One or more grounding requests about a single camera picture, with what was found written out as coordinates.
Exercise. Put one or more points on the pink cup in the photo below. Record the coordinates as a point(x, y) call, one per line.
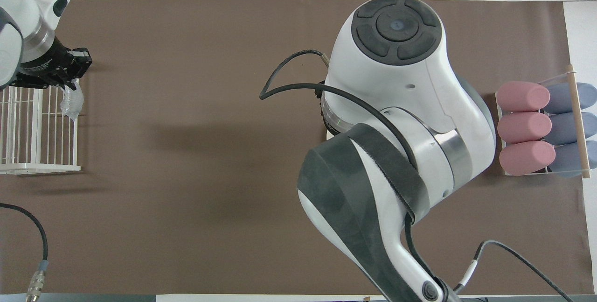
point(523, 127)
point(522, 96)
point(527, 158)

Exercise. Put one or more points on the blue-grey cup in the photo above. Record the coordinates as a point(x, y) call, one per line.
point(564, 97)
point(564, 128)
point(566, 158)

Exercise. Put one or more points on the clear acrylic cup rack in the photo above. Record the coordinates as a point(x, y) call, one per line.
point(531, 174)

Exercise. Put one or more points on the brown table mat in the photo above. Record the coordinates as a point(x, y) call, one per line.
point(186, 199)

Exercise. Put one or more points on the clear plastic wrap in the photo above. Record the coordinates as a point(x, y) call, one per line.
point(72, 103)

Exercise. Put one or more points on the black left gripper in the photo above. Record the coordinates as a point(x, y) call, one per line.
point(72, 66)

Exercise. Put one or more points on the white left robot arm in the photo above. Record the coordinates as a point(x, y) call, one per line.
point(28, 17)

